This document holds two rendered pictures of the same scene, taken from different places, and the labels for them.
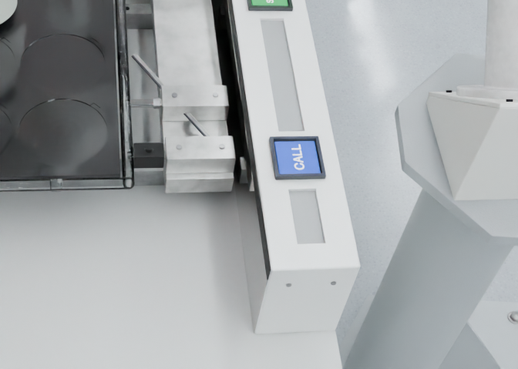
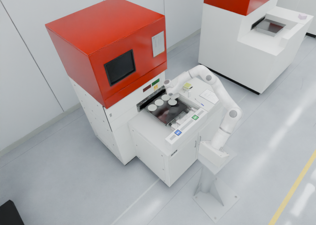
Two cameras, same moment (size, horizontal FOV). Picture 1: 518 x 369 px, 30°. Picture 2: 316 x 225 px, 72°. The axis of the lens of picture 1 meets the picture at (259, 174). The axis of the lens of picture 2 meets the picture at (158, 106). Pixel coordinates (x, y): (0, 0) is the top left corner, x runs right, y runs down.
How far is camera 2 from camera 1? 1.43 m
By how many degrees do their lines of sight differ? 41
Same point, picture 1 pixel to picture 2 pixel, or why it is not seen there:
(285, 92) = (185, 127)
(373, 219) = (229, 168)
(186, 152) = (173, 126)
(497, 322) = (232, 195)
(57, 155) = (163, 119)
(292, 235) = (169, 137)
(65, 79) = (171, 113)
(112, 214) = (166, 128)
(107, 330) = (154, 136)
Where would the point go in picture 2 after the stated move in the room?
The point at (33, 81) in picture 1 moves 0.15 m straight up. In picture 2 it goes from (169, 112) to (168, 102)
